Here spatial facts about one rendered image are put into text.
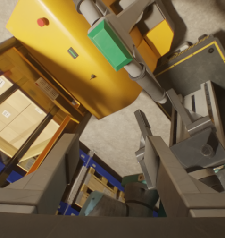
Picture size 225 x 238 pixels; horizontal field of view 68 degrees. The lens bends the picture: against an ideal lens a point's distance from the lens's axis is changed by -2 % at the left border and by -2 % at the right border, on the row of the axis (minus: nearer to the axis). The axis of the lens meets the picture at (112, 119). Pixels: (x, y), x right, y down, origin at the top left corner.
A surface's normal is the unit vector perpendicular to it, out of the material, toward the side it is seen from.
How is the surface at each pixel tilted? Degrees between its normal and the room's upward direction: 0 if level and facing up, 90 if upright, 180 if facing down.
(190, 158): 62
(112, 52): 16
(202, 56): 0
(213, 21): 0
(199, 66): 0
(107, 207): 99
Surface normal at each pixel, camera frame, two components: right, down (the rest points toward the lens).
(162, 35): 0.00, 0.51
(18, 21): -0.29, 0.68
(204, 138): -0.59, -0.30
